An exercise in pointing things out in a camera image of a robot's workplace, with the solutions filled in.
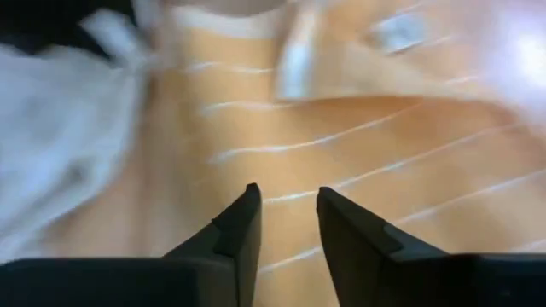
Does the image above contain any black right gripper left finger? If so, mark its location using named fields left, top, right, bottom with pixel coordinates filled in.
left=0, top=182, right=263, bottom=307

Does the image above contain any white waffle towel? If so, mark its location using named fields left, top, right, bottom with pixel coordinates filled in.
left=0, top=8, right=154, bottom=261

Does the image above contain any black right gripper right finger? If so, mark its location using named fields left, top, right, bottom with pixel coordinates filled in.
left=316, top=186, right=546, bottom=307

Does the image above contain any yellow towel with white lines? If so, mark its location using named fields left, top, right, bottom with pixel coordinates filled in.
left=42, top=0, right=546, bottom=307

